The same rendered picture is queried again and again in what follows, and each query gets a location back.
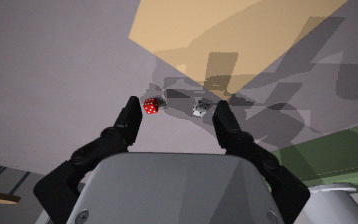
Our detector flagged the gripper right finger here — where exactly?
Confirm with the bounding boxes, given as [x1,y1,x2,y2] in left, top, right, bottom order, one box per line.
[212,100,311,224]

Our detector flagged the tan flat mat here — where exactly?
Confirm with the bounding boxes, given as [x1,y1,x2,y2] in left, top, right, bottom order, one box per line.
[129,0,348,100]

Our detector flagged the red die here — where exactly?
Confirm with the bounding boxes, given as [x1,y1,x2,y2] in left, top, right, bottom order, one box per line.
[143,98,159,114]

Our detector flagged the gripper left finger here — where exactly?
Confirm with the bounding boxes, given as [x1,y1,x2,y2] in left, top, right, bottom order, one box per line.
[33,96,143,224]

